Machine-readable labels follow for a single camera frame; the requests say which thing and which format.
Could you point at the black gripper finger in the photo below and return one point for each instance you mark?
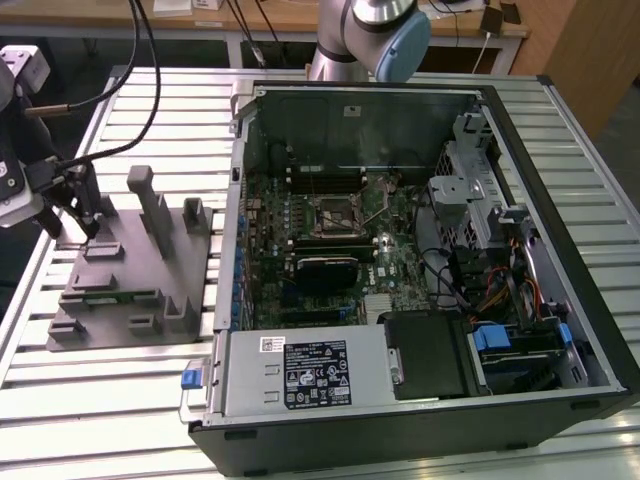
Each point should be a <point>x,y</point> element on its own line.
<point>50,222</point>
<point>89,200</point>

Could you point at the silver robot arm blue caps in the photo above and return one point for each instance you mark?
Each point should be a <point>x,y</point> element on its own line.
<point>345,30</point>

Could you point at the CPU socket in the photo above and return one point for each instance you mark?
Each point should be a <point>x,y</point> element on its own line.
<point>332,212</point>

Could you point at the grey parts rack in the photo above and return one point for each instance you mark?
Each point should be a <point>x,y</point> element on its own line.
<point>130,300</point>

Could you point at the wooden desk white legs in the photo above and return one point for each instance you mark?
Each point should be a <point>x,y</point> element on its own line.
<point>75,20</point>

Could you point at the blue case latch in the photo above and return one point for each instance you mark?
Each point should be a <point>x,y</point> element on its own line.
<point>191,380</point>

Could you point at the small white box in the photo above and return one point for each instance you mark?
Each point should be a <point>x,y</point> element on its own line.
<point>207,4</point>

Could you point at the grey power supply with label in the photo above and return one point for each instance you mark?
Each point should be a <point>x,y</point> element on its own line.
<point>250,380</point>

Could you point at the small black graphics card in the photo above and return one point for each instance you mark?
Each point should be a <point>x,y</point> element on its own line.
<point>325,275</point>

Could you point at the silver chipset heatsink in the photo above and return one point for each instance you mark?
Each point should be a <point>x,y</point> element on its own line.
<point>379,307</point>

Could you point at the green motherboard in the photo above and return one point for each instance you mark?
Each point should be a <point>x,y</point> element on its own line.
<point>400,280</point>

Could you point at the black open PC case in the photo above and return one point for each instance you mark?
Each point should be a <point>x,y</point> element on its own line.
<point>350,445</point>

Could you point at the silver metal drive cage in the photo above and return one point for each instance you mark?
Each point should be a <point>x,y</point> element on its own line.
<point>450,195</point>

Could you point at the black plastic shroud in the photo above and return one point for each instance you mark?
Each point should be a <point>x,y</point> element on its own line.
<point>425,355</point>

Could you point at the grey plastic drive clip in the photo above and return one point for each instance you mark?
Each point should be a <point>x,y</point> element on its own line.
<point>467,125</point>
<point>510,216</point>

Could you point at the hard disk in blue carrier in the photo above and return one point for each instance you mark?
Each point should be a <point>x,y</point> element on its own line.
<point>490,339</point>

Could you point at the dark phone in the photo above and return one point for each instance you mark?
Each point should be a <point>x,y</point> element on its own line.
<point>491,21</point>

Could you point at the small dark device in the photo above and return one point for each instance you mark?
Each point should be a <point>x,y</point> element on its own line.
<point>511,12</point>

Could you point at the wooden cabinet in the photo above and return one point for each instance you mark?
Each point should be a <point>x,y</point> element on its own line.
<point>590,50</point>

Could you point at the white wrist camera black face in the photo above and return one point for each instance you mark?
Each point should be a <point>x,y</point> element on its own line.
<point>17,200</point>

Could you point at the silver metal latch bracket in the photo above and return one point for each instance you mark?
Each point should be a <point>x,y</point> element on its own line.
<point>395,367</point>

